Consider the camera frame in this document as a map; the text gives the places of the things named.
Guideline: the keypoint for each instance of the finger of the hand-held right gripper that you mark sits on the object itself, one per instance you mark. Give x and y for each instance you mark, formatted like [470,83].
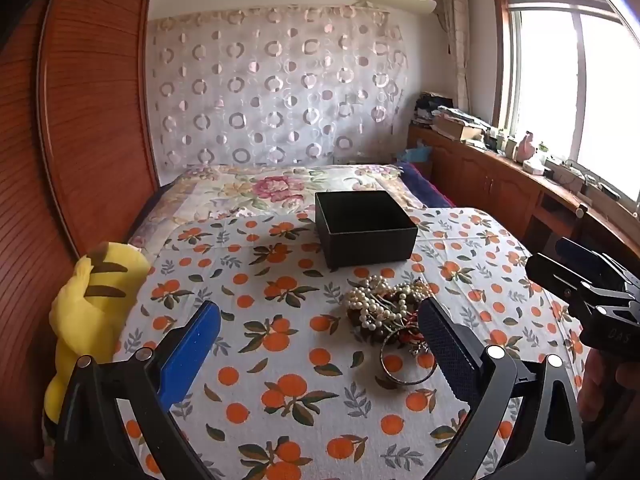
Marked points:
[555,275]
[570,251]

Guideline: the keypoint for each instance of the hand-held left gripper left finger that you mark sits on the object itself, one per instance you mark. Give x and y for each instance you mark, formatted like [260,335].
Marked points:
[190,355]

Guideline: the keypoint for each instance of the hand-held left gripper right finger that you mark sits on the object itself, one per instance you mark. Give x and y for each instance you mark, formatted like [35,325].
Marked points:
[450,355]

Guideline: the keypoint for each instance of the pale green jade bangle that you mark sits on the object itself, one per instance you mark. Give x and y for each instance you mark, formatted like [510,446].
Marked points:
[387,372]

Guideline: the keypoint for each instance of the jewelry pile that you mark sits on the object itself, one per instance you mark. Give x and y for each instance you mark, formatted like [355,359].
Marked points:
[395,317]

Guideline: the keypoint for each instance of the black square box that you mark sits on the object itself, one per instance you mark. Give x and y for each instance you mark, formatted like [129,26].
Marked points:
[365,230]

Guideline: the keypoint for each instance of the person's right hand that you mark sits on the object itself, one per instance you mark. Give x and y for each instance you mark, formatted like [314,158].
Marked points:
[622,377]

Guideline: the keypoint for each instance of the orange fruit print cloth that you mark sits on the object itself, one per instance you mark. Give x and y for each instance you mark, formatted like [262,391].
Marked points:
[280,360]

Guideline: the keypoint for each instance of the wooden cabinet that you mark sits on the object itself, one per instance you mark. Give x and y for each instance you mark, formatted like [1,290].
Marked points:
[490,180]

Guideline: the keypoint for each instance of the yellow plush toy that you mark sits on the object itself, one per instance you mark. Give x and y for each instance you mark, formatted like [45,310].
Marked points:
[95,305]

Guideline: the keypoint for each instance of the pink figurine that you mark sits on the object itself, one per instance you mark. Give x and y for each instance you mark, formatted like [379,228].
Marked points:
[526,146]

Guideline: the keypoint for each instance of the dark blue blanket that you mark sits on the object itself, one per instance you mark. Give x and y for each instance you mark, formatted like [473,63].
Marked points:
[427,185]

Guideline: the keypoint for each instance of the floral bed sheet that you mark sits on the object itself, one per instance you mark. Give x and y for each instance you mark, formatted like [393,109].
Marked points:
[240,190]

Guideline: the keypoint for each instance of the window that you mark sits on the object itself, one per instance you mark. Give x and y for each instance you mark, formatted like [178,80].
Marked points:
[575,75]

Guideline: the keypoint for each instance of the stack of books and papers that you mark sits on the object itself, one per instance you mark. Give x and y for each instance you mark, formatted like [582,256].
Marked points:
[450,117]

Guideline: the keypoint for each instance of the teal cloth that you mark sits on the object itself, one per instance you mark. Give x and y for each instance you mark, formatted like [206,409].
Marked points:
[416,152]

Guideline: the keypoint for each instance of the pale window curtain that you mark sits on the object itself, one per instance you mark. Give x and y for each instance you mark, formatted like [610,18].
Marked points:
[457,40]

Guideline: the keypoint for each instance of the circle patterned sheer curtain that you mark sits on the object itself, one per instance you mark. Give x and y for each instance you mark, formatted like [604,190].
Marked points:
[280,85]

